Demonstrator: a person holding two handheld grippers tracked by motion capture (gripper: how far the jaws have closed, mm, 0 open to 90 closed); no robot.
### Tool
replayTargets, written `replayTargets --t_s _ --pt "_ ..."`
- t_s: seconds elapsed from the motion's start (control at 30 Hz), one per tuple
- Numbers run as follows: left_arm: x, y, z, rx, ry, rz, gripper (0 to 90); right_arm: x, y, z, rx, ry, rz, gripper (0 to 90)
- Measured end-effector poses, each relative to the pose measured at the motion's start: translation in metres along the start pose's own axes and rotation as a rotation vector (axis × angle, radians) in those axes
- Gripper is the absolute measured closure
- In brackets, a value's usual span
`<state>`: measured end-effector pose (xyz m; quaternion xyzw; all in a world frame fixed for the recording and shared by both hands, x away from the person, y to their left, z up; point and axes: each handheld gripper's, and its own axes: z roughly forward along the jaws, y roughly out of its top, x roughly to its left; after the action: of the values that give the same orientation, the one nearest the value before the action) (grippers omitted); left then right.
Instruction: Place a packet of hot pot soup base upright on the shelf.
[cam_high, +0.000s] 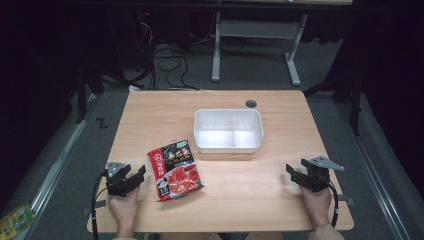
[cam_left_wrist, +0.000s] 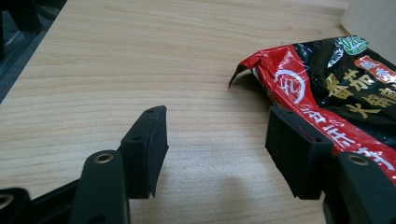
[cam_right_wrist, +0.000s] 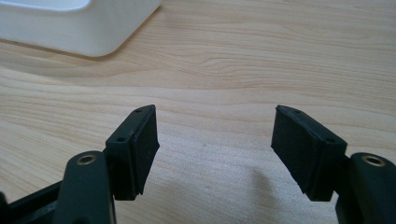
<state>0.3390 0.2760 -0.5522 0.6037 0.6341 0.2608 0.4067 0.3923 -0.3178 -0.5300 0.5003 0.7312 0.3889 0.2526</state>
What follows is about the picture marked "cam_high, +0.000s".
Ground green and yellow packet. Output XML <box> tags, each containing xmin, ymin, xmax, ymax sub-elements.
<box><xmin>0</xmin><ymin>201</ymin><xmax>37</xmax><ymax>240</ymax></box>

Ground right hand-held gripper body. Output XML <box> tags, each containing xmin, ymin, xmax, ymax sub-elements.
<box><xmin>298</xmin><ymin>155</ymin><xmax>345</xmax><ymax>194</ymax></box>

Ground person's right hand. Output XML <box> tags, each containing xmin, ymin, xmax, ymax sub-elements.
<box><xmin>299</xmin><ymin>184</ymin><xmax>333</xmax><ymax>228</ymax></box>

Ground right hand-held gripper black cable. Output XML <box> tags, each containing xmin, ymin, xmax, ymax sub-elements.
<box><xmin>319</xmin><ymin>179</ymin><xmax>340</xmax><ymax>228</ymax></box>

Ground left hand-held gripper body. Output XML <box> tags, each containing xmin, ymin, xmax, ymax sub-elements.
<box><xmin>105</xmin><ymin>161</ymin><xmax>141</xmax><ymax>198</ymax></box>

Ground white divided plastic container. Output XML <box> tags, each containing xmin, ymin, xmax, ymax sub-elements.
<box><xmin>193</xmin><ymin>108</ymin><xmax>265</xmax><ymax>155</ymax></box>

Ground white metal desk frame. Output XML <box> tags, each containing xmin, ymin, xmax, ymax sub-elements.
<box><xmin>211</xmin><ymin>11</ymin><xmax>310</xmax><ymax>87</ymax></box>

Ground person's left hand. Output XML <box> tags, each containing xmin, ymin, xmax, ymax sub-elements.
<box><xmin>106</xmin><ymin>185</ymin><xmax>141</xmax><ymax>234</ymax></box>

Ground grey tape strip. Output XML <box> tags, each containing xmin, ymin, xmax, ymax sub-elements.
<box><xmin>336</xmin><ymin>195</ymin><xmax>356</xmax><ymax>206</ymax></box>
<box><xmin>82</xmin><ymin>199</ymin><xmax>108</xmax><ymax>216</ymax></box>

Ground left hand-held gripper black cable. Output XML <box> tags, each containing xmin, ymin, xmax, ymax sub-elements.
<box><xmin>90</xmin><ymin>170</ymin><xmax>110</xmax><ymax>240</ymax></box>

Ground red and black seasoning packet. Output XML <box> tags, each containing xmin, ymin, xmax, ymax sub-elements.
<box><xmin>146</xmin><ymin>139</ymin><xmax>205</xmax><ymax>202</ymax></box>

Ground metal floor rail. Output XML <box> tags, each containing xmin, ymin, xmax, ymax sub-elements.
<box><xmin>334</xmin><ymin>101</ymin><xmax>413</xmax><ymax>240</ymax></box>
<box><xmin>18</xmin><ymin>93</ymin><xmax>101</xmax><ymax>240</ymax></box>

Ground hand-held gripper black cable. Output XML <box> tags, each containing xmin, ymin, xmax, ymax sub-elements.
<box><xmin>90</xmin><ymin>170</ymin><xmax>110</xmax><ymax>240</ymax></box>
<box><xmin>319</xmin><ymin>179</ymin><xmax>340</xmax><ymax>228</ymax></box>

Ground black cables on floor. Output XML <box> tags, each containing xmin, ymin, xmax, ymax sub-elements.
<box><xmin>132</xmin><ymin>19</ymin><xmax>201</xmax><ymax>92</ymax></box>

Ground black metal stand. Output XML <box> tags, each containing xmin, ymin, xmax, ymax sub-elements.
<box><xmin>75</xmin><ymin>61</ymin><xmax>105</xmax><ymax>125</ymax></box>
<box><xmin>302</xmin><ymin>68</ymin><xmax>365</xmax><ymax>137</ymax></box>

